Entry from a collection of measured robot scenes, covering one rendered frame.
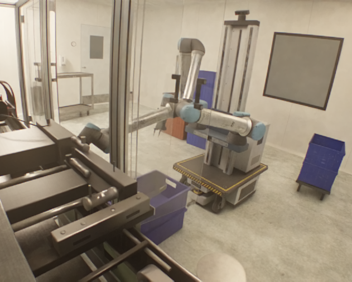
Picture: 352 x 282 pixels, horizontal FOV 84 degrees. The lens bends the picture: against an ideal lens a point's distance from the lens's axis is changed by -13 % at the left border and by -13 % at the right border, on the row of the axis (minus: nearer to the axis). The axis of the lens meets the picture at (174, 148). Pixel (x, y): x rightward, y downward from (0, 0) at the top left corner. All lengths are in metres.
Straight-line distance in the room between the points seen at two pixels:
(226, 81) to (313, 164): 1.47
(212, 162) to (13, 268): 2.29
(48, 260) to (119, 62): 0.62
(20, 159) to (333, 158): 2.83
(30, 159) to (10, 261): 0.56
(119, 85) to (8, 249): 0.63
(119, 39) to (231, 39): 1.57
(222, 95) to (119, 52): 1.59
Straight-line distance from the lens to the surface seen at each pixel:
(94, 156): 0.70
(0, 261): 0.32
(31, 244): 0.80
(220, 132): 2.21
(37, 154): 0.83
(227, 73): 2.24
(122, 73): 0.80
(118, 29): 0.82
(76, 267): 0.70
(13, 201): 0.60
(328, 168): 2.95
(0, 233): 0.35
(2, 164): 0.82
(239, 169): 2.42
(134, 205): 0.54
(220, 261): 1.51
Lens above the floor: 1.37
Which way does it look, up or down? 22 degrees down
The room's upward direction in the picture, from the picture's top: 6 degrees clockwise
